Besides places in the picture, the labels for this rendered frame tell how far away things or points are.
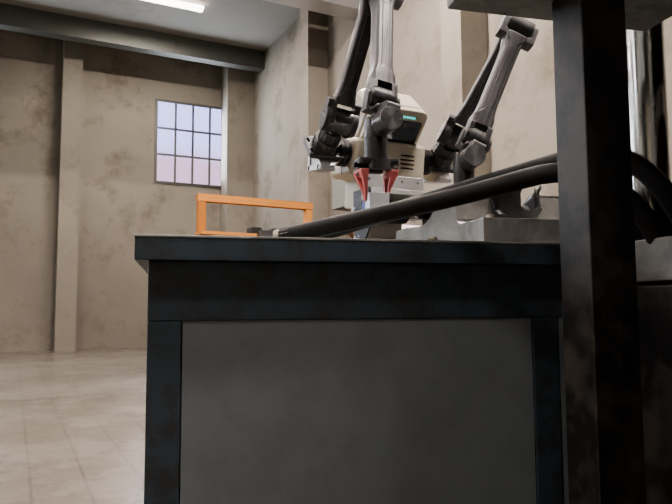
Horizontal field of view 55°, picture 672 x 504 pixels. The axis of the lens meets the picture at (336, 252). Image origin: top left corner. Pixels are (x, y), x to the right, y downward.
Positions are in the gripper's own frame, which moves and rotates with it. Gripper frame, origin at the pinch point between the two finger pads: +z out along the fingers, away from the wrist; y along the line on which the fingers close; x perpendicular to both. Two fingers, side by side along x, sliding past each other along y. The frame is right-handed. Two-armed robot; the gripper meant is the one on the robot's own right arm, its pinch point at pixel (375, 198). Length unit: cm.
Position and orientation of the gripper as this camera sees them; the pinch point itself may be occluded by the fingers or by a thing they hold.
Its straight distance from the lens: 155.5
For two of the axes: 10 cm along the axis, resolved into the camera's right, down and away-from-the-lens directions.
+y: 9.7, 0.2, 2.4
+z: 0.0, 10.0, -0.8
